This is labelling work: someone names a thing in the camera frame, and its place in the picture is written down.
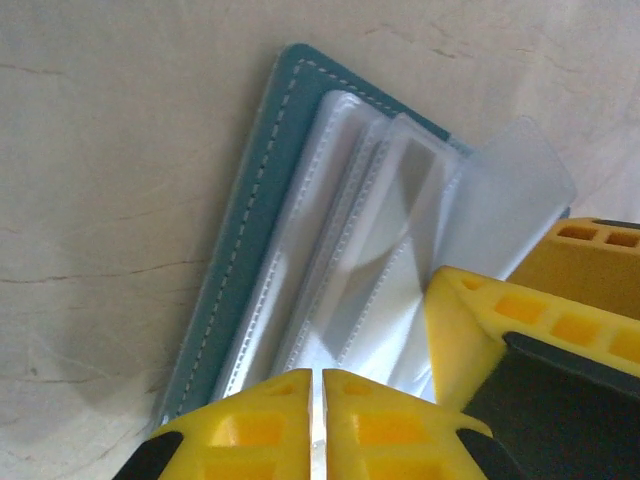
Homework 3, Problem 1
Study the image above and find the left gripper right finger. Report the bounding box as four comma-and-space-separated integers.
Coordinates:
322, 368, 524, 480

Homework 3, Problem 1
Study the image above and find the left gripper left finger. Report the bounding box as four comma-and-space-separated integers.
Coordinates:
111, 368, 315, 480

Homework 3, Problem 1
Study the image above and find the teal card holder wallet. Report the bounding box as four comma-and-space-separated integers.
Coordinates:
153, 42, 579, 434

